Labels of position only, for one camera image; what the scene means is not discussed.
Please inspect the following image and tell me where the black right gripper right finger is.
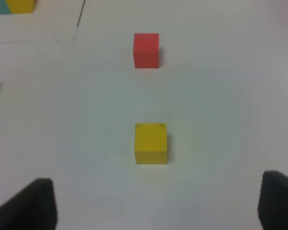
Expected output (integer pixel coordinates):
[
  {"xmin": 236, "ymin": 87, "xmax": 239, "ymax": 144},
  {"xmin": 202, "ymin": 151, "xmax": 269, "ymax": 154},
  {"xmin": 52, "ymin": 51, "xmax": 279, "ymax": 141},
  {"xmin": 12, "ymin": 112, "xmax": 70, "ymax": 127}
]
[{"xmin": 257, "ymin": 171, "xmax": 288, "ymax": 230}]

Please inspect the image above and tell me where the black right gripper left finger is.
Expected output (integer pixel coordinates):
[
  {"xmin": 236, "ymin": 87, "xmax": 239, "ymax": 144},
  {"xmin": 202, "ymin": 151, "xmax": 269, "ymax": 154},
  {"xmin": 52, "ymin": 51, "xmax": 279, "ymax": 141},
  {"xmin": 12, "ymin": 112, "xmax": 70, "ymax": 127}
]
[{"xmin": 0, "ymin": 178, "xmax": 58, "ymax": 230}]

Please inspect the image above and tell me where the red cube block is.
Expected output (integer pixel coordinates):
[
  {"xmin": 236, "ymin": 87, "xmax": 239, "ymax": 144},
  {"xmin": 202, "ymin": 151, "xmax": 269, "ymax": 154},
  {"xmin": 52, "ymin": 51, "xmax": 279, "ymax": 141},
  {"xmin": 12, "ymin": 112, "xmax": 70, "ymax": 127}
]
[{"xmin": 133, "ymin": 33, "xmax": 159, "ymax": 69}]

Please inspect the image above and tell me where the template yellow cube block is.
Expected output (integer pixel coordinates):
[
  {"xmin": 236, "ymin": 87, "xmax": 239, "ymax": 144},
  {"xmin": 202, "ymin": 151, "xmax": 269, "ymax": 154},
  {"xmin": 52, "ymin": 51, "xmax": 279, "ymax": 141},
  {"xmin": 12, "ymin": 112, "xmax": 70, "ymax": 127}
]
[{"xmin": 6, "ymin": 0, "xmax": 36, "ymax": 14}]

